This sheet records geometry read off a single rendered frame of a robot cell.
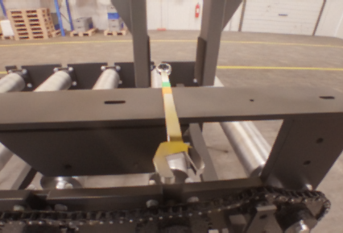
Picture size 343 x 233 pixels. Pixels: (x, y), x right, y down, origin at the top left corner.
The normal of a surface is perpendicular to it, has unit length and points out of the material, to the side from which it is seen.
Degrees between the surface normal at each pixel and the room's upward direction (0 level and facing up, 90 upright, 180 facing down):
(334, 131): 90
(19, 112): 0
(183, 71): 90
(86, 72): 90
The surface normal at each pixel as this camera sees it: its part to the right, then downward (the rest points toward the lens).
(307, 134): 0.10, 0.54
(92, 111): 0.02, -0.84
